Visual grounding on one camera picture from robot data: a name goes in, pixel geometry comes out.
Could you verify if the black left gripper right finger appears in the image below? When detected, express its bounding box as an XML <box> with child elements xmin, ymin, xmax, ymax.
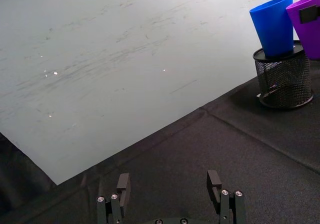
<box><xmin>206</xmin><ymin>169</ymin><xmax>248</xmax><ymax>224</ymax></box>

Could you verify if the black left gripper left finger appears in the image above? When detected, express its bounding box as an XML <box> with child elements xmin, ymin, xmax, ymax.
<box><xmin>96</xmin><ymin>172</ymin><xmax>132</xmax><ymax>224</ymax></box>

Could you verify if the black table cloth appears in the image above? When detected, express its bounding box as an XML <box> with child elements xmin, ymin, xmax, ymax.
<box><xmin>0</xmin><ymin>58</ymin><xmax>320</xmax><ymax>224</ymax></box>

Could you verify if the black mesh pen holder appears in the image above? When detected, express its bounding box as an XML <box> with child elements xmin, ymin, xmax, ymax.
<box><xmin>252</xmin><ymin>40</ymin><xmax>315</xmax><ymax>109</ymax></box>

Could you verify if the blue plastic cup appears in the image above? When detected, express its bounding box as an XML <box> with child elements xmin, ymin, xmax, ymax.
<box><xmin>249</xmin><ymin>0</ymin><xmax>295</xmax><ymax>58</ymax></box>

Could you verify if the purple plastic cup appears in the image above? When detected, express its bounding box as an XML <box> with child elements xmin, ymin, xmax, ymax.
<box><xmin>285</xmin><ymin>0</ymin><xmax>320</xmax><ymax>61</ymax></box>

